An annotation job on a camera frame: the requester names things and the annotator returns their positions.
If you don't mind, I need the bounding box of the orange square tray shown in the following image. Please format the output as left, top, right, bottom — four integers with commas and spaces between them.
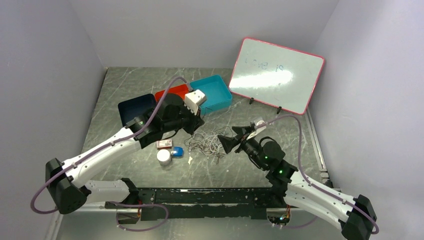
154, 84, 189, 102

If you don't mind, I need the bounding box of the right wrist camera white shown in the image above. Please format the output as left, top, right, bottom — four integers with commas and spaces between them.
247, 117, 267, 140

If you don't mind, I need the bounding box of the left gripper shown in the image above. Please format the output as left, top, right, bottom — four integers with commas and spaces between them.
163, 100, 205, 135

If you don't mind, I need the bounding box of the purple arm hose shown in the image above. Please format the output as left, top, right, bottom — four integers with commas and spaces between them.
30, 76, 194, 215
256, 114, 380, 235

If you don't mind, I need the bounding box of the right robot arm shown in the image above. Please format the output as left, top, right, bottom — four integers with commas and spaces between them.
217, 125, 380, 240

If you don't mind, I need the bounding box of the dark navy square tray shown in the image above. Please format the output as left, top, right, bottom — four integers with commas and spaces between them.
117, 93, 157, 127

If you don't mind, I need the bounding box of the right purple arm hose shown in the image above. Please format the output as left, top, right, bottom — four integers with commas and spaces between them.
256, 114, 380, 235

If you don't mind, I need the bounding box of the brown cable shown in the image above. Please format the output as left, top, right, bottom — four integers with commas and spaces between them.
185, 130, 229, 166

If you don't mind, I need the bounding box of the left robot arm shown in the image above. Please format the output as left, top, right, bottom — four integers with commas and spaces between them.
45, 90, 207, 215

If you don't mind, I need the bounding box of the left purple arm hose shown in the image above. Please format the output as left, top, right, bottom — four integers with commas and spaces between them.
30, 76, 194, 215

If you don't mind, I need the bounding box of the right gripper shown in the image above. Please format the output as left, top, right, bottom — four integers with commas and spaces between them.
217, 125, 268, 171

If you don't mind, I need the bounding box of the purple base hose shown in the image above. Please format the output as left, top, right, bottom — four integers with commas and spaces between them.
110, 202, 170, 232

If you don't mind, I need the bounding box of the clear round clip jar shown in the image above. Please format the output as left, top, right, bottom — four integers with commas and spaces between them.
156, 149, 172, 166

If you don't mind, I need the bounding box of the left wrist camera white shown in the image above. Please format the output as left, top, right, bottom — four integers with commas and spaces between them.
184, 89, 207, 116

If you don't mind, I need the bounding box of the white cable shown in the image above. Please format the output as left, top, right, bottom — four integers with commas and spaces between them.
190, 127, 229, 158

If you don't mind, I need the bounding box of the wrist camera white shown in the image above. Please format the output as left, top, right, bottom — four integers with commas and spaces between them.
247, 117, 267, 140
184, 89, 207, 116

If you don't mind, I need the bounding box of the black cable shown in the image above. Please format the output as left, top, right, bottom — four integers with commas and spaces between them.
183, 105, 233, 158

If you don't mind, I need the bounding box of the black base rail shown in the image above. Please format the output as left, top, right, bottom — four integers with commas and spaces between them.
105, 187, 299, 221

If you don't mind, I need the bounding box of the pink framed whiteboard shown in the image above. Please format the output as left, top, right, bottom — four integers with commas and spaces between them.
229, 37, 326, 115

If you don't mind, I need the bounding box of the teal square tray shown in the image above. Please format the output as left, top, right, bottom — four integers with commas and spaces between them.
190, 75, 233, 116

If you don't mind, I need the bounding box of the blue small stapler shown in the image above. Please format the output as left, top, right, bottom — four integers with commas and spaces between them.
170, 146, 184, 158

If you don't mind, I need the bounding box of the red white small box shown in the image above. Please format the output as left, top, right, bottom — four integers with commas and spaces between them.
155, 139, 173, 150

